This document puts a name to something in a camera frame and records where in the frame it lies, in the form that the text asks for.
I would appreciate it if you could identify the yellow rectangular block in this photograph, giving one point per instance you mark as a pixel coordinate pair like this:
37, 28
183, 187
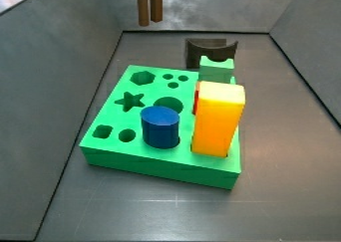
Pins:
220, 106

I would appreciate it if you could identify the green shape-sorter base block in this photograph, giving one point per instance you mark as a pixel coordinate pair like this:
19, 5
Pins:
113, 143

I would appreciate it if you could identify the blue cylinder block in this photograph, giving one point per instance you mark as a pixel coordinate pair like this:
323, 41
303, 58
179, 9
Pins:
160, 124

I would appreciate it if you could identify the dark curved fixture stand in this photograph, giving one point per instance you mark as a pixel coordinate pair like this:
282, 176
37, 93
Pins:
215, 48

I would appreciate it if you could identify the red block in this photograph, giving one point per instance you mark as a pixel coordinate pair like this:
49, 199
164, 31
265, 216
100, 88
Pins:
195, 102

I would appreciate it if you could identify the brown square-circle object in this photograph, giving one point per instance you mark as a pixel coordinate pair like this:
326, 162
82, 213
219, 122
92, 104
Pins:
150, 11

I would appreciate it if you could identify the green notched block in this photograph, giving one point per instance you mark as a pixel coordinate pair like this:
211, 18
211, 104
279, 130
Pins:
216, 71

